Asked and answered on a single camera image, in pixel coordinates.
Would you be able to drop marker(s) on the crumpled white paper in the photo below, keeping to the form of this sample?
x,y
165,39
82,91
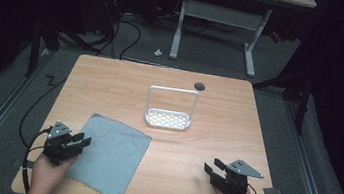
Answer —
x,y
158,53

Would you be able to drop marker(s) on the grey tape piece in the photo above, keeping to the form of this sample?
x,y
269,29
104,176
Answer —
x,y
271,192

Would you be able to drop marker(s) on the white-framed wooden desk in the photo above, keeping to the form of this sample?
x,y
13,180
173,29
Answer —
x,y
219,14

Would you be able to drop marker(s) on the small red object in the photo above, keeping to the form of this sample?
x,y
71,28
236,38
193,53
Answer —
x,y
276,37

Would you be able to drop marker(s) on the black metal stand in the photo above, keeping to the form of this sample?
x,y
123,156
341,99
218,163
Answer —
x,y
34,48
302,104

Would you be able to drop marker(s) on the grey-blue microfibre cloth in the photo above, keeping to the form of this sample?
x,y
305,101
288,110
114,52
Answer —
x,y
111,156

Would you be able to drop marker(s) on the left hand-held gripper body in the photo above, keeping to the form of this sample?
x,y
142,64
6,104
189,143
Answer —
x,y
58,146

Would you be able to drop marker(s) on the person's left hand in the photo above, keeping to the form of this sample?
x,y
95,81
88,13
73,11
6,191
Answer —
x,y
48,175

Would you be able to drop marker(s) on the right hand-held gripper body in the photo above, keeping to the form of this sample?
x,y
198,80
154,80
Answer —
x,y
234,181

